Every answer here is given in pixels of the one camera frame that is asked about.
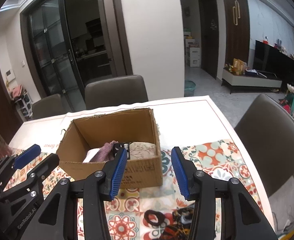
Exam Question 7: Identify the black gold patterned scarf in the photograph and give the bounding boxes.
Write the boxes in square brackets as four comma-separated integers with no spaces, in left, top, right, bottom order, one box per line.
[159,203,195,240]

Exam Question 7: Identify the purple fluffy towel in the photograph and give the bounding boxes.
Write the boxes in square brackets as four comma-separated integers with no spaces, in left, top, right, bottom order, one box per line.
[99,140,118,162]

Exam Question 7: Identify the beige floral fabric pouch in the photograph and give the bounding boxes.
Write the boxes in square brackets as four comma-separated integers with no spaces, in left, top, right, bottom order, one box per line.
[129,142,157,160]

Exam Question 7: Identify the pink fluffy cloth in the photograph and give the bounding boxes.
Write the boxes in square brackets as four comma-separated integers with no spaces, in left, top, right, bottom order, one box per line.
[83,148,101,163]

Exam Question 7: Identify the dark brown hair band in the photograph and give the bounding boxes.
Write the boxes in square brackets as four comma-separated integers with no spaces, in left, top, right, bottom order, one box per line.
[144,210,166,227]

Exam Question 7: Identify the white shoe rack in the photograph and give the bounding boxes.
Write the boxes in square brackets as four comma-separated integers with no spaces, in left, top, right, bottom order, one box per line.
[10,85,33,121]

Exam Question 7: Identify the brown cardboard box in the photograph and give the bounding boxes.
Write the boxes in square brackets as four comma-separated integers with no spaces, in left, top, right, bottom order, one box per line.
[56,108,163,189]

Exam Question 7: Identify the grey chair far left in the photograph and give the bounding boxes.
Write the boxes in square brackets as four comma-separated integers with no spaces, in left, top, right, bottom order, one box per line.
[32,94,66,120]

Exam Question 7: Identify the grey chair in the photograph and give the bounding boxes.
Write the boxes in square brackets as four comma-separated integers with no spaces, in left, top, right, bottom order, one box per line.
[234,94,294,197]
[84,75,149,110]
[32,94,66,120]

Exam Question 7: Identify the colourful patterned table runner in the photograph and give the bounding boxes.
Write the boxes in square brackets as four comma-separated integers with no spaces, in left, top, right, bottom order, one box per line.
[1,139,265,240]

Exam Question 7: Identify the grey chair right side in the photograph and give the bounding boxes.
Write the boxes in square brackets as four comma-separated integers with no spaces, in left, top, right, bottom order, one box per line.
[234,94,294,197]

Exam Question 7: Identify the white tablecloth with text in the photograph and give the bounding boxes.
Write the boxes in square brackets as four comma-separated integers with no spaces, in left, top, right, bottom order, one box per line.
[10,96,272,239]

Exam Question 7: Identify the white low tv cabinet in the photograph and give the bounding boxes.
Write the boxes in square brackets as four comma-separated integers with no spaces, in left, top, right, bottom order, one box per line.
[222,69,282,94]

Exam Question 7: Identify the grey chair far middle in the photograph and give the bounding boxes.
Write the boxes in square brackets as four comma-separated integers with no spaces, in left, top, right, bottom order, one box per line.
[84,75,149,110]

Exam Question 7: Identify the green waste basket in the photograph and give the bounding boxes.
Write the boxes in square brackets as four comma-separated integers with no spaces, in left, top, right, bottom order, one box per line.
[184,80,196,97]

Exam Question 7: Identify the black framed glass sliding door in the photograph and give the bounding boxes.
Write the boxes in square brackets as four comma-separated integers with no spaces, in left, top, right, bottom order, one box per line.
[20,0,133,112]

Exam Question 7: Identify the black television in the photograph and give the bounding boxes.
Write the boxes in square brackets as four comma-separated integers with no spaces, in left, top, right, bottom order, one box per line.
[253,41,294,85]

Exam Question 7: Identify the white storage boxes stack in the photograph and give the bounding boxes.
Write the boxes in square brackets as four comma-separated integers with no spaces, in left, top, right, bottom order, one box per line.
[184,31,201,67]

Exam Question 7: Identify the dark wooden door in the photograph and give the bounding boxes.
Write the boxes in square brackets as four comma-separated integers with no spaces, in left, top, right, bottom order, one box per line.
[199,0,219,79]

